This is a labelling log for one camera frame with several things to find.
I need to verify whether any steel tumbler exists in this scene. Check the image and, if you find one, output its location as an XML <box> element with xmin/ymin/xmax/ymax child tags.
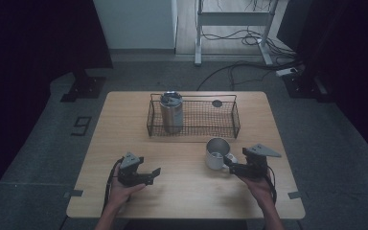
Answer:
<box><xmin>158</xmin><ymin>90</ymin><xmax>184</xmax><ymax>135</ymax></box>

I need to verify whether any long black floor cable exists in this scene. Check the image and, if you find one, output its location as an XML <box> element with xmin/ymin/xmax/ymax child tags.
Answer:
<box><xmin>195</xmin><ymin>59</ymin><xmax>303</xmax><ymax>92</ymax></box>

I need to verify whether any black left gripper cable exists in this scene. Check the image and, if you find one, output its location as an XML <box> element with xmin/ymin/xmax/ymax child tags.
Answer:
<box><xmin>101</xmin><ymin>157</ymin><xmax>125</xmax><ymax>215</ymax></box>

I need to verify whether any white mug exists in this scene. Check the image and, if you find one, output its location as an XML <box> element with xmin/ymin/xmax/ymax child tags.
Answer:
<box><xmin>204</xmin><ymin>136</ymin><xmax>239</xmax><ymax>172</ymax></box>

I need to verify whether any person's right hand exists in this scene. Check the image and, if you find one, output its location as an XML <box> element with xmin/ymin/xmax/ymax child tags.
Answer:
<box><xmin>238</xmin><ymin>170</ymin><xmax>275</xmax><ymax>206</ymax></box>

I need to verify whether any white power strip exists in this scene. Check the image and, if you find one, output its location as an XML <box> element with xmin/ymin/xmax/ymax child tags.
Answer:
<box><xmin>275</xmin><ymin>66</ymin><xmax>299</xmax><ymax>78</ymax></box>

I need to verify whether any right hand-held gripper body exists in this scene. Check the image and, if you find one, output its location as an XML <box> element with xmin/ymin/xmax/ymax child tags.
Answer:
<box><xmin>241</xmin><ymin>143</ymin><xmax>283</xmax><ymax>180</ymax></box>

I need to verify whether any dark wire mesh basket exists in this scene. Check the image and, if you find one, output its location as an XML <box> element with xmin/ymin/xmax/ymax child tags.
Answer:
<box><xmin>146</xmin><ymin>92</ymin><xmax>242</xmax><ymax>140</ymax></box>

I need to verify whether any black stand base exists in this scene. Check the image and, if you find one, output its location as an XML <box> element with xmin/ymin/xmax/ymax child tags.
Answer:
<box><xmin>282</xmin><ymin>65</ymin><xmax>334</xmax><ymax>104</ymax></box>
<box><xmin>59</xmin><ymin>68</ymin><xmax>107</xmax><ymax>104</ymax></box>

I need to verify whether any dark curtain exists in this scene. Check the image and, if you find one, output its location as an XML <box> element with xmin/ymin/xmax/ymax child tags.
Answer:
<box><xmin>0</xmin><ymin>0</ymin><xmax>114</xmax><ymax>212</ymax></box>
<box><xmin>276</xmin><ymin>0</ymin><xmax>368</xmax><ymax>167</ymax></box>

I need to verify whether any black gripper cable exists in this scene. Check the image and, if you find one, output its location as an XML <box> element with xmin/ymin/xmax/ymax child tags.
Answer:
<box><xmin>263</xmin><ymin>165</ymin><xmax>278</xmax><ymax>206</ymax></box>
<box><xmin>101</xmin><ymin>157</ymin><xmax>125</xmax><ymax>215</ymax></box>

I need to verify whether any white cabinet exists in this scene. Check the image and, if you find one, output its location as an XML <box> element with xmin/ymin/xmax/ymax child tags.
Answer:
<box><xmin>92</xmin><ymin>0</ymin><xmax>178</xmax><ymax>51</ymax></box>

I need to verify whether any tangle of thin floor cables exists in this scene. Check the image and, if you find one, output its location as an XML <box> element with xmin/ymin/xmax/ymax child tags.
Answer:
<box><xmin>200</xmin><ymin>26</ymin><xmax>301</xmax><ymax>59</ymax></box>

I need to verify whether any white desk frame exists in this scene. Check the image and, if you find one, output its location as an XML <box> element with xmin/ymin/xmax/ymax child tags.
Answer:
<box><xmin>194</xmin><ymin>0</ymin><xmax>281</xmax><ymax>67</ymax></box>

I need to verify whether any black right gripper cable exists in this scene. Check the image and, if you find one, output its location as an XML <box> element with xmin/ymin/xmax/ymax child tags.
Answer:
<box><xmin>263</xmin><ymin>165</ymin><xmax>278</xmax><ymax>206</ymax></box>

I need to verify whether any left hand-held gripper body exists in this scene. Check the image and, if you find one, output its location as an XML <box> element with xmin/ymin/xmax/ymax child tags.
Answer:
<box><xmin>116</xmin><ymin>151</ymin><xmax>146</xmax><ymax>188</ymax></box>

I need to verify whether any person's left hand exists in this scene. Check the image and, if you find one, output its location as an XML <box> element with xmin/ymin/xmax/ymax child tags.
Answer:
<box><xmin>107</xmin><ymin>164</ymin><xmax>147</xmax><ymax>209</ymax></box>

